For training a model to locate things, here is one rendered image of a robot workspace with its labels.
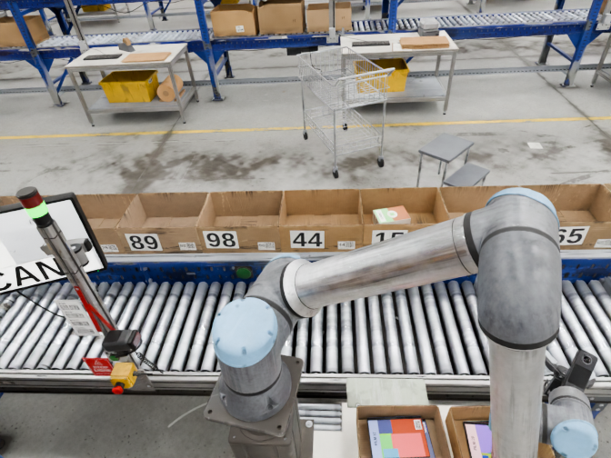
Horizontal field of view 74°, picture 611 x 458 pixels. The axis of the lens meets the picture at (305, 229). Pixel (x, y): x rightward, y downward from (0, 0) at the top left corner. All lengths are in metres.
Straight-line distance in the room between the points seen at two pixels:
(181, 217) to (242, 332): 1.48
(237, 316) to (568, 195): 1.87
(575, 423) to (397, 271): 0.56
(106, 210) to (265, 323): 1.69
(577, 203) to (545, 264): 1.80
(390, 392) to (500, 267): 1.09
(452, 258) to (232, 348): 0.49
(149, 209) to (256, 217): 0.59
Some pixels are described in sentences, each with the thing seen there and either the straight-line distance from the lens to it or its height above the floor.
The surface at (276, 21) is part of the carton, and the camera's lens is 5.89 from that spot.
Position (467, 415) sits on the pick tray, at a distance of 1.66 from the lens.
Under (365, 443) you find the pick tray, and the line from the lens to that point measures 1.59.
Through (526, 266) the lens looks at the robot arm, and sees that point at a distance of 0.67.
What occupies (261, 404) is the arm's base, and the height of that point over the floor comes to 1.28.
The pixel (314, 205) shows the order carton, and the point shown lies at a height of 0.95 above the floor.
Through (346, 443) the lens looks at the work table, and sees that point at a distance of 1.60.
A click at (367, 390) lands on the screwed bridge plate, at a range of 1.69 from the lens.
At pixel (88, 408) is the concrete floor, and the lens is 2.87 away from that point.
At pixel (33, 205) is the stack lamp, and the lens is 1.31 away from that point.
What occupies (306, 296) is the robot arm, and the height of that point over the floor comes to 1.49.
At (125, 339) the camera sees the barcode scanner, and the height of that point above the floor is 1.09.
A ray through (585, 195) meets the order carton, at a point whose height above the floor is 0.98.
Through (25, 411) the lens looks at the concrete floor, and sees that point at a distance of 3.06.
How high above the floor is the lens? 2.23
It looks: 40 degrees down
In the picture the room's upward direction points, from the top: 4 degrees counter-clockwise
